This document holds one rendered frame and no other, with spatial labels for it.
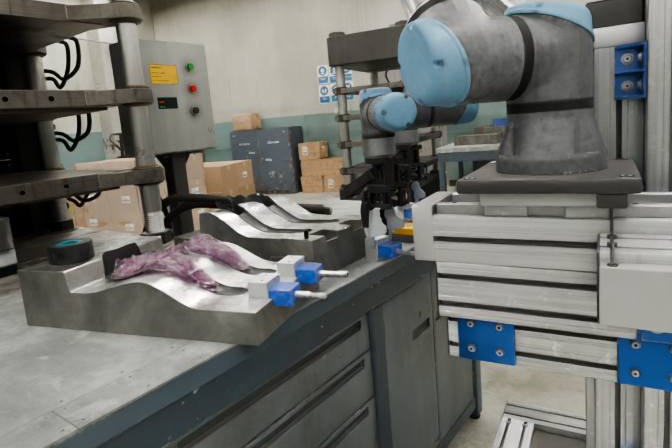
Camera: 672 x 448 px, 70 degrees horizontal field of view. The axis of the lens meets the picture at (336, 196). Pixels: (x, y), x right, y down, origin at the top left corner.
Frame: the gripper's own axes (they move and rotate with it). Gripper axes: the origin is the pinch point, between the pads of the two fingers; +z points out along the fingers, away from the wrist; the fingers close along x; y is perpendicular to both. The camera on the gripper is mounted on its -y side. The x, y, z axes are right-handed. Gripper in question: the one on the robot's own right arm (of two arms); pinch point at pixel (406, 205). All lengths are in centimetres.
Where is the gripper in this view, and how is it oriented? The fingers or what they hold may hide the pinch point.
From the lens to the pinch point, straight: 157.9
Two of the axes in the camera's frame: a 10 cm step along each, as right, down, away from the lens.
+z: 0.8, 9.8, 1.5
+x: 8.8, -1.5, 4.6
